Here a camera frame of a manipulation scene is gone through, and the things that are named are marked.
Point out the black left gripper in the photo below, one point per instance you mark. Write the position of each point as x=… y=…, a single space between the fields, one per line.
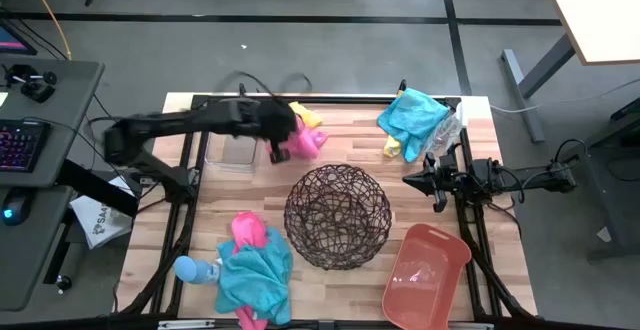
x=275 y=120

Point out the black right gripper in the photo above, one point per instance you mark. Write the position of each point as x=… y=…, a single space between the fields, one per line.
x=442 y=177

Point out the yellow microfiber towel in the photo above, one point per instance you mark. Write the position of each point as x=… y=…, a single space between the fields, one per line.
x=391 y=147
x=307 y=116

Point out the pink microfiber towel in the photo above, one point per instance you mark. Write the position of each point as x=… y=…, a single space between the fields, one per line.
x=305 y=142
x=248 y=230

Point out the light blue microfiber towel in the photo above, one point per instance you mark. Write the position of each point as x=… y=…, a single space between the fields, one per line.
x=412 y=117

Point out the teal microfiber towel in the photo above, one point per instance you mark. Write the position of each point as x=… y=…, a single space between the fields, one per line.
x=257 y=277

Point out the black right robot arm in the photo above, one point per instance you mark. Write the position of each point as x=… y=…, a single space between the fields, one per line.
x=525 y=177

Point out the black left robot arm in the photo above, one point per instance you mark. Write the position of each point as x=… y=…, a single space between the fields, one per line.
x=175 y=122

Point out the black clamp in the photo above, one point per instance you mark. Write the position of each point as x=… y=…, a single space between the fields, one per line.
x=242 y=90
x=402 y=86

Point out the clear plastic bottle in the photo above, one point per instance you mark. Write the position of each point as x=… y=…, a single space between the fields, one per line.
x=445 y=132

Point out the clear plastic container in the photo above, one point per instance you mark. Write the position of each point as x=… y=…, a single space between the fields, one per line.
x=232 y=152

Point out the orange plastic basket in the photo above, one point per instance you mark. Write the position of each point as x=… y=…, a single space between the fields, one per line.
x=425 y=277

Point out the grey table leg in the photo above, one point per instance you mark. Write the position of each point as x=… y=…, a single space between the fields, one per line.
x=525 y=95

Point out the blue plastic bottle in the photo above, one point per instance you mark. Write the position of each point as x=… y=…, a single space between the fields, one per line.
x=192 y=270

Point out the black desk beam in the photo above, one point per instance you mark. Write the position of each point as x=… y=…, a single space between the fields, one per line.
x=95 y=185

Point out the dark grey stand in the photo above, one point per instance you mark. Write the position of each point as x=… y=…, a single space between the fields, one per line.
x=620 y=180

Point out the white paper bag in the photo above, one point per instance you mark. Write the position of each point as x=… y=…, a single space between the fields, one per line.
x=97 y=220

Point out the grey side desk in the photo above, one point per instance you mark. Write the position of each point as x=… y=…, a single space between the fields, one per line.
x=35 y=260
x=65 y=105

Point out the black desk gadget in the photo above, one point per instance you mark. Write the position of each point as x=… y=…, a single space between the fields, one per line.
x=35 y=87

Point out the white table top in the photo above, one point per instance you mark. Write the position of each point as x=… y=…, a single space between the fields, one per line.
x=600 y=10

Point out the backlit black keyboard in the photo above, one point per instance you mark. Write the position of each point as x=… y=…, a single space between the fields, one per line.
x=20 y=145

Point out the black knob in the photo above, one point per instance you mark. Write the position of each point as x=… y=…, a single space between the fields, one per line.
x=63 y=283

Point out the black computer mouse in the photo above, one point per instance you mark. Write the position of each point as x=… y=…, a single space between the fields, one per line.
x=15 y=206

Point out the computer monitor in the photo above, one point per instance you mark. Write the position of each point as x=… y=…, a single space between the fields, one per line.
x=12 y=40

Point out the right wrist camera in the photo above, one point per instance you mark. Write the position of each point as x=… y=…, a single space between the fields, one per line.
x=480 y=169

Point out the black metal table frame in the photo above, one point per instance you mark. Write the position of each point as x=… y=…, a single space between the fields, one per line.
x=350 y=100

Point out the silver metal bracket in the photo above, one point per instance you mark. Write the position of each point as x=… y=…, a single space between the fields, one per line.
x=186 y=324

